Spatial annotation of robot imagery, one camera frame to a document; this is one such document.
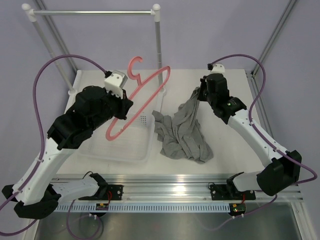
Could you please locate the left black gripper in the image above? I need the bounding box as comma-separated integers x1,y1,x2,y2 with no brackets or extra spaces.
89,87,133,131

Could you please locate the pink plastic hanger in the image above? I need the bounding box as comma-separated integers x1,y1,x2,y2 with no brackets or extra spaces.
104,56,172,142

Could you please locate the grey t shirt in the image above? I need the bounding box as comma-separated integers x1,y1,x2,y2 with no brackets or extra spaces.
152,87,214,164

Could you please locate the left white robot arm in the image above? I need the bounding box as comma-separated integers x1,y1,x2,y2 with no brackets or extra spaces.
2,85,133,220

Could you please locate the white plastic basket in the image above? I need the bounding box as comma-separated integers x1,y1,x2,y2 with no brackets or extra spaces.
77,112,155,163

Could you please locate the white clothes rack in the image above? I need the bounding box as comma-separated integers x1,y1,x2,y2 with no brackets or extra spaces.
21,3,163,103

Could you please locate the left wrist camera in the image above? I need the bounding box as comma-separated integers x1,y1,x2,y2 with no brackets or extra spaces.
104,70,128,99

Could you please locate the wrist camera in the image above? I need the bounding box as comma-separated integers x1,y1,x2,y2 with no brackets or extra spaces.
104,70,128,99
207,63,226,74

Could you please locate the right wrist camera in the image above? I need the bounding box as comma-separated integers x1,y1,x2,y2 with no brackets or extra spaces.
207,63,226,74

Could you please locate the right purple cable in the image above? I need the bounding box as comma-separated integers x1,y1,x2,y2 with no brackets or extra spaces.
211,53,320,185

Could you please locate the aluminium mounting rail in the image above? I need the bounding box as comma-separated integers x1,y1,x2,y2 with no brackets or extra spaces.
51,174,303,201

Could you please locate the right aluminium frame post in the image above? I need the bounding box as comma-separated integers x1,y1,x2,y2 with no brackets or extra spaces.
258,0,299,65

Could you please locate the aluminium frame post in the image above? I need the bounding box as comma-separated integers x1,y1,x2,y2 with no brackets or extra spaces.
258,0,299,65
33,0,78,74

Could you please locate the white slotted cable duct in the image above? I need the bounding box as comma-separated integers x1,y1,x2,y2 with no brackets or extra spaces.
55,202,231,213

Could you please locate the left aluminium frame post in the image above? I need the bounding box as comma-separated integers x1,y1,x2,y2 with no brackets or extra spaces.
33,0,78,74

